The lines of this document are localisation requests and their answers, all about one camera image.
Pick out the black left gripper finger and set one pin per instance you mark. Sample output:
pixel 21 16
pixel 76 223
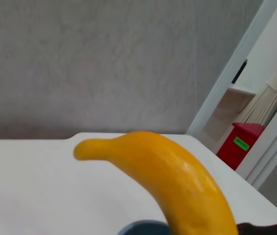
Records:
pixel 268 227

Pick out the yellow banana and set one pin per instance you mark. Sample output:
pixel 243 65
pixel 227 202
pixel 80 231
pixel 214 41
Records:
pixel 167 171

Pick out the blue plastic bowl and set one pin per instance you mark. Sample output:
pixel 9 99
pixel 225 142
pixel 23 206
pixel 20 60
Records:
pixel 143 228

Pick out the red box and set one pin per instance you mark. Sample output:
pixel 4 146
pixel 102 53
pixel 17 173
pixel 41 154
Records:
pixel 236 149

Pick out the green label sticker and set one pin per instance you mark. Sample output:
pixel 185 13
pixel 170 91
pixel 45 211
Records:
pixel 241 143

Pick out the beige curtain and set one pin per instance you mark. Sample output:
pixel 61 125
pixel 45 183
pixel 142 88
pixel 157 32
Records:
pixel 268 105

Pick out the white shelf unit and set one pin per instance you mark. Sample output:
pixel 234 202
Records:
pixel 229 110

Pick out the black door hinge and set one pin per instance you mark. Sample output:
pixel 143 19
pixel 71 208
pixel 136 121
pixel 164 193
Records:
pixel 239 71

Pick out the white door frame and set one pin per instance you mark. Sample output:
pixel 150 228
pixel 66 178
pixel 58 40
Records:
pixel 229 73

